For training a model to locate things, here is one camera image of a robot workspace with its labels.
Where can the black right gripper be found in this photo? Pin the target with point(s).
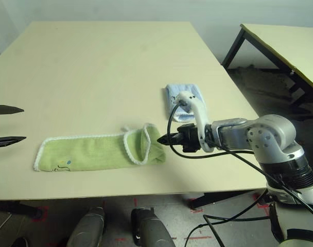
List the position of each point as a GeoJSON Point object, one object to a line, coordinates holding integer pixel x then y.
{"type": "Point", "coordinates": [191, 139]}

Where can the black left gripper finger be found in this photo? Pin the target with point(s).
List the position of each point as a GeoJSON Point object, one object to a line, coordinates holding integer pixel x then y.
{"type": "Point", "coordinates": [4, 109]}
{"type": "Point", "coordinates": [7, 141]}

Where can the green towel with white trim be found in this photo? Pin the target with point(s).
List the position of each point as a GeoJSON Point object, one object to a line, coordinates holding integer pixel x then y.
{"type": "Point", "coordinates": [82, 151]}

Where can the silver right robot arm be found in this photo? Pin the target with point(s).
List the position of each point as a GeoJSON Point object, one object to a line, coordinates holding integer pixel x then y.
{"type": "Point", "coordinates": [269, 136]}

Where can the folded blue towel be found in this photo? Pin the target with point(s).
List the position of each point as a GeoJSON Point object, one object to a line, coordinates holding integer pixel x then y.
{"type": "Point", "coordinates": [170, 100]}

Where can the grey robot right leg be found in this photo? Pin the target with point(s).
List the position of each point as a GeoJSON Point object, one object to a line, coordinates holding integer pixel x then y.
{"type": "Point", "coordinates": [151, 229]}

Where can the grey robot leg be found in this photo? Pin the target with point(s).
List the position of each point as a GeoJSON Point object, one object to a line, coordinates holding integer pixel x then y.
{"type": "Point", "coordinates": [87, 229]}
{"type": "Point", "coordinates": [151, 229]}

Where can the black white sneaker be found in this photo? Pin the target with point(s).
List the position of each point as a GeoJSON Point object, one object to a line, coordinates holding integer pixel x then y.
{"type": "Point", "coordinates": [20, 243]}

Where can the grey robot left leg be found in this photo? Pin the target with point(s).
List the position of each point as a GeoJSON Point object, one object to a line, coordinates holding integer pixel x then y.
{"type": "Point", "coordinates": [87, 229]}

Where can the side table with black legs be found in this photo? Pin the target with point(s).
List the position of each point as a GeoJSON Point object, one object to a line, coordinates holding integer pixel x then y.
{"type": "Point", "coordinates": [287, 43]}

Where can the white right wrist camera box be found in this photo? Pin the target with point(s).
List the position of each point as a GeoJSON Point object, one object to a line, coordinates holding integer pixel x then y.
{"type": "Point", "coordinates": [197, 108]}

